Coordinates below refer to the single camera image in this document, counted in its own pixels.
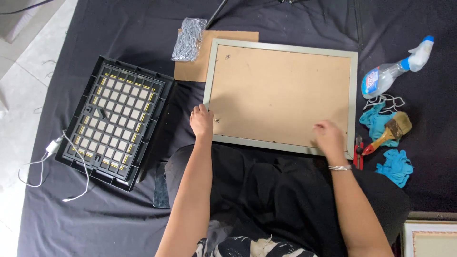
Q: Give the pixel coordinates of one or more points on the brown cardboard sheet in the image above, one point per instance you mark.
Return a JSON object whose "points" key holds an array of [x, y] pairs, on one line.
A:
{"points": [[192, 69]]}

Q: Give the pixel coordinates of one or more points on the white framed picture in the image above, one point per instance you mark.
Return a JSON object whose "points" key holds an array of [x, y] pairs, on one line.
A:
{"points": [[432, 241]]}

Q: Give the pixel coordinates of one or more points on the person's right fingers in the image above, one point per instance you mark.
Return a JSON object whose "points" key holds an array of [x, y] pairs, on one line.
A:
{"points": [[323, 128]]}

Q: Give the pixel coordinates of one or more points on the clear bag of metal hooks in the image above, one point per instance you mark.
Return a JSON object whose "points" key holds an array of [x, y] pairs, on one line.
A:
{"points": [[189, 39]]}

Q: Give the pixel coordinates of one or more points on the person's black white patterned shirt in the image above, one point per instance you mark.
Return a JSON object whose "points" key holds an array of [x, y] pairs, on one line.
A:
{"points": [[246, 246]]}

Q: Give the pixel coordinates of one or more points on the person's left hand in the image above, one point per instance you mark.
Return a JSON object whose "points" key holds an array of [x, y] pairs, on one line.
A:
{"points": [[201, 123]]}

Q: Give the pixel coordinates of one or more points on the person's left fingers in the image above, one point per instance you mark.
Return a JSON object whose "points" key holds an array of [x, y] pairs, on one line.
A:
{"points": [[200, 110]]}

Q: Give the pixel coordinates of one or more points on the black floor cloth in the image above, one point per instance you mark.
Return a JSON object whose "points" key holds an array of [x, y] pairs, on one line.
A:
{"points": [[117, 32]]}

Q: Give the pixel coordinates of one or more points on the large blue cloth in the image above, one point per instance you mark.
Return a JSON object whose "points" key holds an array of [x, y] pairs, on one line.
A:
{"points": [[375, 123]]}

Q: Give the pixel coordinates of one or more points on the person's black trousers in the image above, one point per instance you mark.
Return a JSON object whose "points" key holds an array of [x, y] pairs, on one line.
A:
{"points": [[271, 192]]}

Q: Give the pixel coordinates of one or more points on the grey picture frame brown backing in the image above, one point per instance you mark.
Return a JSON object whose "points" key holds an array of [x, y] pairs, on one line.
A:
{"points": [[278, 96]]}

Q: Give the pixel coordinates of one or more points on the person's right hand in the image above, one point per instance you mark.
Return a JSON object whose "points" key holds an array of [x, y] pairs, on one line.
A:
{"points": [[330, 141]]}

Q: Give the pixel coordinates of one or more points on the small blue cloth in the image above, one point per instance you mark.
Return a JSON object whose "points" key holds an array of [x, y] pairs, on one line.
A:
{"points": [[394, 167]]}

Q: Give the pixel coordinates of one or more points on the dark glass phone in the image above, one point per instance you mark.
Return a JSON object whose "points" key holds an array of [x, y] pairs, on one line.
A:
{"points": [[161, 189]]}

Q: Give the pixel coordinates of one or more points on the brown wooden frame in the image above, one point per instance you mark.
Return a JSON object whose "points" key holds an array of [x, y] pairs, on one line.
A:
{"points": [[433, 215]]}

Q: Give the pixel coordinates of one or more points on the black tripod leg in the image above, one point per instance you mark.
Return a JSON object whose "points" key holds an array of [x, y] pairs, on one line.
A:
{"points": [[216, 14]]}

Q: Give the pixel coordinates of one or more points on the clear spray bottle blue nozzle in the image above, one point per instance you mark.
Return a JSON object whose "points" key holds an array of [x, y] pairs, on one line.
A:
{"points": [[383, 76]]}

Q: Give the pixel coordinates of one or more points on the black plastic grid crate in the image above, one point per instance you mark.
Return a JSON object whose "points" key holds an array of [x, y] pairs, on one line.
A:
{"points": [[114, 121]]}

